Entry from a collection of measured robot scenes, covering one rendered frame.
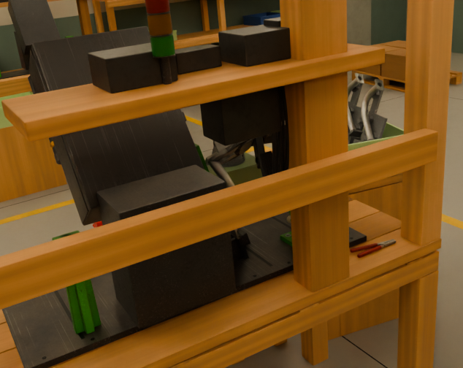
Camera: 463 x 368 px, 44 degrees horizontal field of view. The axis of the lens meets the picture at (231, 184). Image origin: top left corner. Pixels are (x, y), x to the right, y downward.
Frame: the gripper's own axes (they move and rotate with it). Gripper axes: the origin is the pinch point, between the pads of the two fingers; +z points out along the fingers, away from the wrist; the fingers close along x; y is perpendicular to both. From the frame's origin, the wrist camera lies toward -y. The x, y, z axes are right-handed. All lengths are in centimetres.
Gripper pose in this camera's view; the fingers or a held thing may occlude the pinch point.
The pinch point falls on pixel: (215, 162)
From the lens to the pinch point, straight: 174.6
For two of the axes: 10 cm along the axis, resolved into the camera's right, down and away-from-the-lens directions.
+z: -8.0, 5.1, -3.2
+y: -5.9, -7.7, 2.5
